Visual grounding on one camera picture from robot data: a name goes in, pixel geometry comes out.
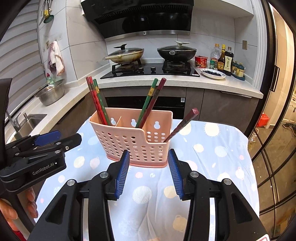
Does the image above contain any dark red chopstick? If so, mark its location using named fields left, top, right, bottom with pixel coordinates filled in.
left=163, top=108, right=199, bottom=143

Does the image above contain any green chopstick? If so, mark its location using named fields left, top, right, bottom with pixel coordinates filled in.
left=135, top=78, right=158, bottom=128
left=93, top=79, right=111, bottom=126

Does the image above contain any person's left hand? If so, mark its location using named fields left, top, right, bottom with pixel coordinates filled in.
left=0, top=187, right=39, bottom=232

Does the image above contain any stainless steel sink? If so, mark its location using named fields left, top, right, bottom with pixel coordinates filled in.
left=14, top=113, right=47, bottom=140

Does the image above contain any chrome sink faucet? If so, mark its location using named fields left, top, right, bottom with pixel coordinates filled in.
left=6, top=111, right=21, bottom=133

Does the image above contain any light blue patterned tablecloth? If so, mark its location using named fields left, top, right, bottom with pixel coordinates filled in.
left=37, top=121, right=259, bottom=240

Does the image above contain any pink perforated utensil holder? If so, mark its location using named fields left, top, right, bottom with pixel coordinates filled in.
left=89, top=108, right=173, bottom=168

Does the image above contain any stainless steel bowl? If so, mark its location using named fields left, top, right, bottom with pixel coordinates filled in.
left=36, top=79, right=65, bottom=106

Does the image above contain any green dish soap bottle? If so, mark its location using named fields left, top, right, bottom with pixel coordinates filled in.
left=46, top=73, right=54, bottom=85

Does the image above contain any red chopstick in holder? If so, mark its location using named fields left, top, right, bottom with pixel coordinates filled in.
left=86, top=76, right=107, bottom=125

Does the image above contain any pink hanging towel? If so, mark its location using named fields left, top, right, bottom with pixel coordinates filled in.
left=48, top=41, right=65, bottom=76

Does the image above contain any dark maroon chopstick in holder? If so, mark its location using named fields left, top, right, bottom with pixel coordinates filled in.
left=138, top=78, right=166, bottom=128

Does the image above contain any black gas stove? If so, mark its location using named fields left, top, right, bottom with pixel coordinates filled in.
left=100, top=60, right=200, bottom=79

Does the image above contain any beige frying pan with lid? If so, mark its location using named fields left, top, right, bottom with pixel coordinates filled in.
left=104, top=44, right=144, bottom=64

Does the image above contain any white plate with food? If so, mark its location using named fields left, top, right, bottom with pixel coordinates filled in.
left=200, top=68, right=226, bottom=80

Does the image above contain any red instant noodle cup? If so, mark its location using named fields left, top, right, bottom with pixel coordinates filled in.
left=195, top=55, right=208, bottom=68

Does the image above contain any green hanging strainer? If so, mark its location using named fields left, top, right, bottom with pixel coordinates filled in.
left=42, top=0, right=54, bottom=24

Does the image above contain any seasoning jar set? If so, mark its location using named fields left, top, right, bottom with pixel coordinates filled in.
left=231, top=61, right=245, bottom=81

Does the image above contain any black wok with lid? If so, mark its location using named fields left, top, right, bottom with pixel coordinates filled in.
left=157, top=41, right=197, bottom=62

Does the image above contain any brown sauce bottle yellow cap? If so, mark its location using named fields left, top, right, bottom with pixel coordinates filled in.
left=217, top=44, right=226, bottom=72

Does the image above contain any clear plastic oil bottle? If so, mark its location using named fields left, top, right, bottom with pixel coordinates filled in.
left=210, top=44, right=221, bottom=70

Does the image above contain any dark soy sauce bottle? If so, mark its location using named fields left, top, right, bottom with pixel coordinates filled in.
left=223, top=46, right=234, bottom=76

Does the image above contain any black range hood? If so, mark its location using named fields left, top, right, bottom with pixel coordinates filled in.
left=81, top=0, right=194, bottom=41

